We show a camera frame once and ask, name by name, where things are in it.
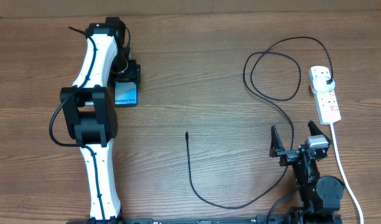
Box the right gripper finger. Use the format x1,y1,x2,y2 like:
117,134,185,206
269,125,285,157
308,120,332,145

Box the blue Galaxy smartphone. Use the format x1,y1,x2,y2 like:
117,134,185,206
114,82,138,106

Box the black charging cable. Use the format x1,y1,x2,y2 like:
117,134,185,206
185,36,334,210

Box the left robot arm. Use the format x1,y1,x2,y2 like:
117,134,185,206
57,17,140,223

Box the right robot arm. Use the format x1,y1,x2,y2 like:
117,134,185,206
266,121,345,224

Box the white charger plug adapter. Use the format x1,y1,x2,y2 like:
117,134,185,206
311,77,336,94

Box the white power strip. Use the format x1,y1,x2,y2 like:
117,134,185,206
309,66,341,125

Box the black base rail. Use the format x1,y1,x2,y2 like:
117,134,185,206
66,214,343,224

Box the white power strip cord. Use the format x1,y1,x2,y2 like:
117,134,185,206
329,123,364,224

